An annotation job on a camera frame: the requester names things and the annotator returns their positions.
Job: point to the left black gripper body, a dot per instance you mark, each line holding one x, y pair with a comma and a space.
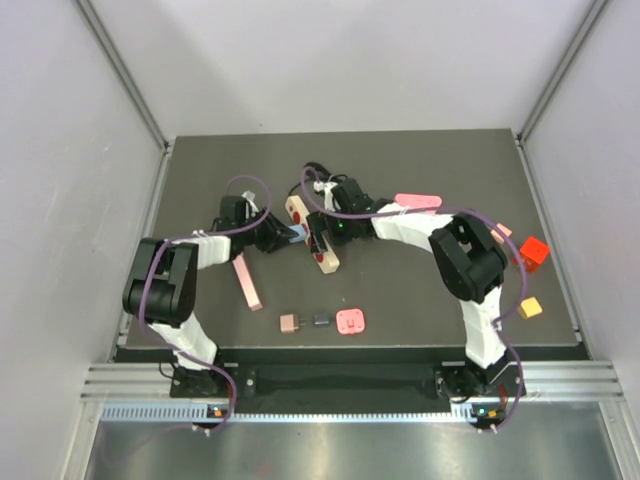
261, 235

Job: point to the aluminium frame post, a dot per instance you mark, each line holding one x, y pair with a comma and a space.
117, 64
586, 26

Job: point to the red cube plug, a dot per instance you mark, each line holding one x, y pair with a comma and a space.
533, 253

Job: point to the right aluminium frame post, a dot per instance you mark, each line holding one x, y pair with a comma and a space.
586, 26

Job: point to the pink long power strip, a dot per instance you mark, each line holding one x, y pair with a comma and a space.
246, 283

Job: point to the left aluminium frame post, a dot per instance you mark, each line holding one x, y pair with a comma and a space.
117, 64

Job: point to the small purple grey plug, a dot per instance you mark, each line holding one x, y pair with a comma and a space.
322, 319

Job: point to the yellow orange plug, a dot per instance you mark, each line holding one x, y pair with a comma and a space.
529, 308

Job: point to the small pink usb plug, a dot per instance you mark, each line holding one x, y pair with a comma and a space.
350, 321

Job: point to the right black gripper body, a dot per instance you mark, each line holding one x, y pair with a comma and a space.
342, 230

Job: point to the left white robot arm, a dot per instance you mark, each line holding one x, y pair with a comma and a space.
162, 284

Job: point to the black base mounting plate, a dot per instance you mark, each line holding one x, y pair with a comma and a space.
425, 373

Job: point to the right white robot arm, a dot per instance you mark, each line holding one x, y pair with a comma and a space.
470, 262

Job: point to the grey slotted cable duct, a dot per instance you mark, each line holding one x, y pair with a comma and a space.
207, 413

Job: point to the blue plug adapter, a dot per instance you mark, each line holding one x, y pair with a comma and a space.
299, 232

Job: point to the small pink plug adapter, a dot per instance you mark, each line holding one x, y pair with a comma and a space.
291, 323

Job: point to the peach plug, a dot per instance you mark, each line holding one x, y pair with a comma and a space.
500, 233

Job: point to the pink triangular socket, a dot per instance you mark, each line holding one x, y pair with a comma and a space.
420, 202

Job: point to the beige power strip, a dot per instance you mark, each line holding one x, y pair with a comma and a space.
298, 211

